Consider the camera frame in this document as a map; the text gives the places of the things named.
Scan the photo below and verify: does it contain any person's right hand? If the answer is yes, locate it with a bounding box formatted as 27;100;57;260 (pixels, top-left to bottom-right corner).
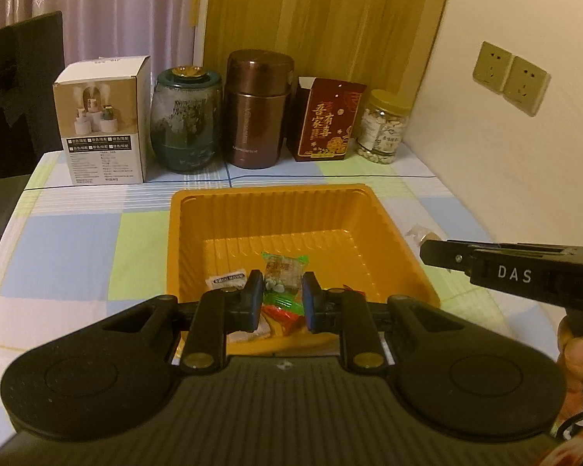
558;320;583;414

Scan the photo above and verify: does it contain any beige wall socket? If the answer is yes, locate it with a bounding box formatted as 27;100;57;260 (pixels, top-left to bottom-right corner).
504;55;551;117
472;41;514;92

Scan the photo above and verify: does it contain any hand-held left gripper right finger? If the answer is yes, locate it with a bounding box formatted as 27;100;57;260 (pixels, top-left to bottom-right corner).
301;271;474;376

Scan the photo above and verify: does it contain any small red snack packet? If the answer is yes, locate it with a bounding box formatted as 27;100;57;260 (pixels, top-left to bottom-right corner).
262;305;304;336

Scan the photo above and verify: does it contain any grey snack packet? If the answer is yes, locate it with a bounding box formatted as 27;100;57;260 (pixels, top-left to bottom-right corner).
205;273;248;291

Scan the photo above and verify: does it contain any brown metal thermos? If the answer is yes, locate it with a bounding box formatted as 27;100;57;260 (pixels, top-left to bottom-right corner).
223;49;295;170

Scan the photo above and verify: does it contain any plastic jar with yellow lid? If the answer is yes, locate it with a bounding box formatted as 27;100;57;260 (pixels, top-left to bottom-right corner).
354;89;413;166

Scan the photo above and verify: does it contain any black cable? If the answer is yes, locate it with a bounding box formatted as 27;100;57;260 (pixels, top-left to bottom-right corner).
554;408;583;440

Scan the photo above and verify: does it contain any dark glass jar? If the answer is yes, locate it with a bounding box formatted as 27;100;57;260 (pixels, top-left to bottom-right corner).
150;64;224;174

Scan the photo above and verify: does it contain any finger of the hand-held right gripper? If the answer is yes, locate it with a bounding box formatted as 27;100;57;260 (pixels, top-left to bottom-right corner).
418;238;474;273

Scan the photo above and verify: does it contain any orange plastic tray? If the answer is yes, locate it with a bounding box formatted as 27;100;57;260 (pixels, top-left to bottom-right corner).
166;183;442;357

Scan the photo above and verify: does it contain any red gift box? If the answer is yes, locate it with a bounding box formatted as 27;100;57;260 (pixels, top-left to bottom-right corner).
286;77;367;162

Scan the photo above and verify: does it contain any green candy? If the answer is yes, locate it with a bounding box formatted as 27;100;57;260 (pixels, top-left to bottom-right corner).
261;251;312;312

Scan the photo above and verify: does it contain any black chair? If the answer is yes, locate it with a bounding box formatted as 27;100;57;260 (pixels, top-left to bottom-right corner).
0;10;65;238

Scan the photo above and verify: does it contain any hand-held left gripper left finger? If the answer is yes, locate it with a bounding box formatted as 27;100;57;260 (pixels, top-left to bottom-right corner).
94;269;265;376

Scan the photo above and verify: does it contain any white cardboard box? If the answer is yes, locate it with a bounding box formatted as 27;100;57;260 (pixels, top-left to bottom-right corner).
52;55;152;186

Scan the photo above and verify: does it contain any checkered tablecloth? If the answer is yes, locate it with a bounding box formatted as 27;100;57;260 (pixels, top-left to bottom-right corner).
0;143;583;447

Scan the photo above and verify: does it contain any beige candy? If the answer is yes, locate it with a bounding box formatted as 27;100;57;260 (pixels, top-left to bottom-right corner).
405;224;440;248

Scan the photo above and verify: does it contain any pale pink curtain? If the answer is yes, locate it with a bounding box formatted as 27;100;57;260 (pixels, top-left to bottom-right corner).
0;0;215;156

